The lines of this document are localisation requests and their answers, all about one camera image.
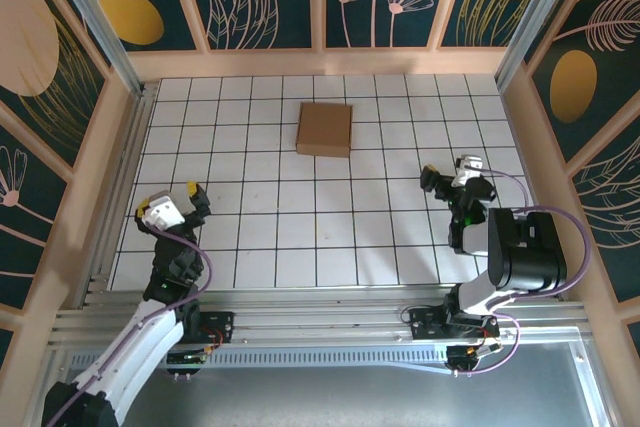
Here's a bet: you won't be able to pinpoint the thin red power wire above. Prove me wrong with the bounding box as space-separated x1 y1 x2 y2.
199 327 225 351
474 319 503 351

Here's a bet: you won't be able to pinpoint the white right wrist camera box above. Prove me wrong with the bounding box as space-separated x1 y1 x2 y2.
451 153 484 190

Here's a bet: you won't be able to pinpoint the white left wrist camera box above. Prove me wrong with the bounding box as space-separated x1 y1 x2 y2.
141 189 187 229

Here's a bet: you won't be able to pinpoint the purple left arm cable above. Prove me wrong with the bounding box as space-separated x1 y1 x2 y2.
42 224 215 427

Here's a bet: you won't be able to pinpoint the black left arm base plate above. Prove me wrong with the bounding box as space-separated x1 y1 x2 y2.
143 310 236 347

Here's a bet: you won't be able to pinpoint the dark panel large peach disc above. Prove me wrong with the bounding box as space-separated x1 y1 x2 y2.
0 0 112 186

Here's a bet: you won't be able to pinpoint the dark panel single pink flower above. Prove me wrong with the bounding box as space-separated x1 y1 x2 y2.
0 101 76 318

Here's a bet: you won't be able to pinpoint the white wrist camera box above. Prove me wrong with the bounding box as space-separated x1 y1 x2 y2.
141 189 187 229
451 153 484 190

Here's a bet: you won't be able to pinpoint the grey metal sheet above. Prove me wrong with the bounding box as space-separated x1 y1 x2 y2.
29 341 616 427

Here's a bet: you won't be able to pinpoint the aluminium side rail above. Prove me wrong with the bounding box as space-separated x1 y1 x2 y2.
79 79 161 308

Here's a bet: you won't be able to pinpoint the dark panel yellow oval feather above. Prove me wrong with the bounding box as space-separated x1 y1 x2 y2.
519 0 640 166

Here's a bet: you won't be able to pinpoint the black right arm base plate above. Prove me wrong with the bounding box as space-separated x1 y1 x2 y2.
408 306 501 343

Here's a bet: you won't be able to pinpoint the slotted grey cable duct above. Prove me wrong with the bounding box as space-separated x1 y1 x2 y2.
69 350 451 374

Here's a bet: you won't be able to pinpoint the dark panel pink feather lines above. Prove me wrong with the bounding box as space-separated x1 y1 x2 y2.
567 131 640 306

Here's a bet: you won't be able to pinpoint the aluminium mounting rail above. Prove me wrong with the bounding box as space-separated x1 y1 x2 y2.
49 286 591 348

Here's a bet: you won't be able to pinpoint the aluminium corner post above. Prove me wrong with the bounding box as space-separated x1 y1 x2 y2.
42 0 146 98
494 0 586 93

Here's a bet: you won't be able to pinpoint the brown cardboard box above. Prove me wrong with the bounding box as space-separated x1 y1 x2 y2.
294 101 355 159

